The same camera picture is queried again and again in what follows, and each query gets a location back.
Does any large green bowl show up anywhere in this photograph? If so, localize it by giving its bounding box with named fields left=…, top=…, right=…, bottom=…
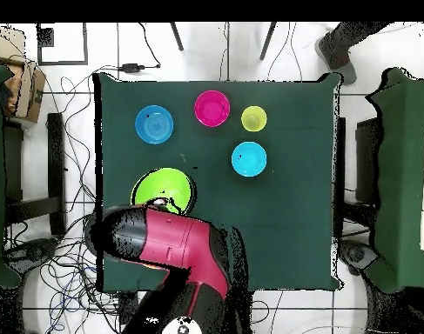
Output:
left=130, top=167, right=198, bottom=215

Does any small light blue bowl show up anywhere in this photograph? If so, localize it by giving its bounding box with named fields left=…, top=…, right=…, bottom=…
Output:
left=231, top=141, right=268, bottom=178

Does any red bowl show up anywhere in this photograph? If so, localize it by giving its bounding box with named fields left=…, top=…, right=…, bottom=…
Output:
left=193, top=90, right=232, bottom=129

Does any yellow ribbed cup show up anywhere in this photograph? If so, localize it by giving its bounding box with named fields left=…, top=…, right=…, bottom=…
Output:
left=240, top=105, right=268, bottom=133

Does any blue bowl with ribbed bottom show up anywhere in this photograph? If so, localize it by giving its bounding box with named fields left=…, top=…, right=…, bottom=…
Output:
left=134, top=104, right=175, bottom=145

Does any dark green tablecloth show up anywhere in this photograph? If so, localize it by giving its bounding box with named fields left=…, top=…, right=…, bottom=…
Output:
left=92, top=71, right=343, bottom=293

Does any black stand leg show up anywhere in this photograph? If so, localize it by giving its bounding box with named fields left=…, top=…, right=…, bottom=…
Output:
left=259, top=22, right=278, bottom=61
left=169, top=22, right=185, bottom=52

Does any black bench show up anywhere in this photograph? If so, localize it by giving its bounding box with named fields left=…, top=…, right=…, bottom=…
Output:
left=3, top=112, right=67, bottom=237

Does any grey chair base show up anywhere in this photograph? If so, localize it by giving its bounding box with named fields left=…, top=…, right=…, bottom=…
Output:
left=337, top=239, right=379, bottom=276

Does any person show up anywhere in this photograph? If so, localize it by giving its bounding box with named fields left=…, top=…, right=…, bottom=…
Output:
left=314, top=22, right=390, bottom=86

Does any black base with knob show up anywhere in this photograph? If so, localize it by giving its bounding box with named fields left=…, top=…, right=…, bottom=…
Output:
left=3, top=237, right=61, bottom=276

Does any cardboard box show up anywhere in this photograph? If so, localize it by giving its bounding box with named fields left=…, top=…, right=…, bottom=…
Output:
left=0, top=27, right=47, bottom=123

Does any tangle of floor cables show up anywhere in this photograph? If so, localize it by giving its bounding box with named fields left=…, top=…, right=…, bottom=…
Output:
left=2, top=74, right=150, bottom=334

